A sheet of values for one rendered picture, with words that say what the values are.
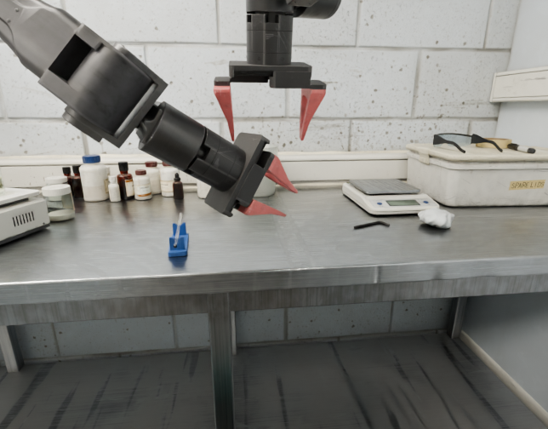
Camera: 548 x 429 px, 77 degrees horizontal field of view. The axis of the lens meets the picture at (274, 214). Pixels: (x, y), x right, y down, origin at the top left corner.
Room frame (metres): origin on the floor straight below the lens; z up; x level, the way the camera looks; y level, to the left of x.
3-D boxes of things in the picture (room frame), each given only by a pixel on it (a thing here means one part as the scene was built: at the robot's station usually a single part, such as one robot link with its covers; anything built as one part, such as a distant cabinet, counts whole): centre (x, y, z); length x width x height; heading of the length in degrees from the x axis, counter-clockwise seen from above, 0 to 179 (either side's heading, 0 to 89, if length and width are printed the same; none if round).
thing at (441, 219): (0.75, -0.38, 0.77); 0.08 x 0.08 x 0.04; 7
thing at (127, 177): (1.01, 0.44, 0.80); 0.04 x 0.04 x 0.11
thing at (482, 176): (1.05, -0.63, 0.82); 0.37 x 0.31 x 0.14; 93
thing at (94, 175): (0.99, 0.53, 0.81); 0.07 x 0.07 x 0.13
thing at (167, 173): (1.05, 0.32, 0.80); 0.06 x 0.06 x 0.11
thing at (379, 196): (0.96, -0.32, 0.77); 0.26 x 0.19 x 0.05; 7
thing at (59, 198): (0.80, 0.52, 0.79); 0.06 x 0.06 x 0.08
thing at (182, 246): (0.63, 0.19, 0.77); 0.10 x 0.03 x 0.04; 12
